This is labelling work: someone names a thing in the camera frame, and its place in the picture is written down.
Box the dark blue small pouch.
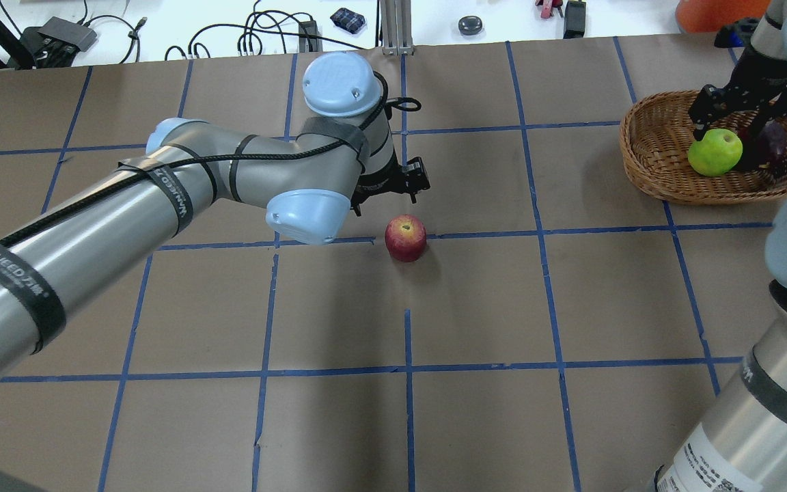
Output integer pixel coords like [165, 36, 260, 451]
[330, 8, 367, 34]

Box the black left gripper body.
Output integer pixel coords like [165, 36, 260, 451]
[350, 160, 410, 209]

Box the black power adapter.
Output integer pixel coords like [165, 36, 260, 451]
[562, 1, 587, 38]

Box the aluminium frame post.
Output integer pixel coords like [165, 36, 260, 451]
[378, 0, 415, 56]

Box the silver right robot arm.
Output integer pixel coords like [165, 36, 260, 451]
[636, 1, 787, 491]

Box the red yellow apple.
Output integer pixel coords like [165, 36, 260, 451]
[385, 214, 427, 262]

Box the orange cylinder container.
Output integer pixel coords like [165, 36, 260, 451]
[674, 1, 769, 33]

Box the red small device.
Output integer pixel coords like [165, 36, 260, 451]
[534, 0, 564, 19]

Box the dark round mouse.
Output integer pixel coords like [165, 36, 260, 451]
[457, 15, 484, 37]

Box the green apple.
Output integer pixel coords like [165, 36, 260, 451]
[687, 128, 744, 177]

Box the dark red apple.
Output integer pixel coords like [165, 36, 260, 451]
[734, 120, 787, 177]

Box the wicker basket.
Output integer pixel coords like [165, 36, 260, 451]
[619, 90, 787, 206]

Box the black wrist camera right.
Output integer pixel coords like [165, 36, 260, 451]
[713, 18, 759, 48]

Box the grey usb hub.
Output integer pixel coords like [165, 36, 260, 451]
[19, 16, 99, 69]

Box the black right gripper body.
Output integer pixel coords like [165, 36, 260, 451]
[725, 48, 787, 110]

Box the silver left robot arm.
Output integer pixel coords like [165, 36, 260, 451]
[0, 52, 429, 378]

